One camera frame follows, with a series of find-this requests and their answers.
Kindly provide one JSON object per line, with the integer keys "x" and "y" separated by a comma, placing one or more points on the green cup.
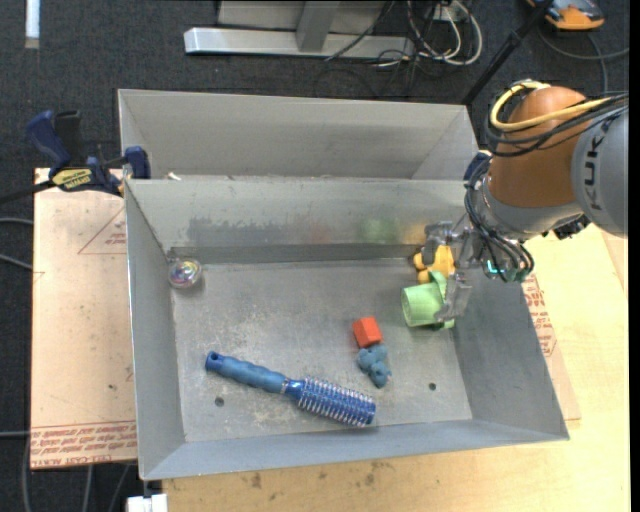
{"x": 421, "y": 305}

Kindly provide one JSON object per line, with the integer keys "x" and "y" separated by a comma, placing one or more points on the clear iridescent ball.
{"x": 184, "y": 273}

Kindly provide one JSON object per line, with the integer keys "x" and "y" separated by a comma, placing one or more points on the red block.
{"x": 366, "y": 332}

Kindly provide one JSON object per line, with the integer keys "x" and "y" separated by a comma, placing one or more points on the blue hairbrush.
{"x": 320, "y": 396}

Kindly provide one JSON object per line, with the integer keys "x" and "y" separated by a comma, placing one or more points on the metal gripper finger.
{"x": 445, "y": 232}
{"x": 456, "y": 297}

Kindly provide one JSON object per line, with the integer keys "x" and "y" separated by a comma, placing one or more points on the blue toy animal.
{"x": 376, "y": 367}

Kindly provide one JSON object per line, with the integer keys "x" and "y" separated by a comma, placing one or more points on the yellow toy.
{"x": 441, "y": 259}

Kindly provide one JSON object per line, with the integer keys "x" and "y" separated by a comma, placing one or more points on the grey metal bin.
{"x": 300, "y": 320}

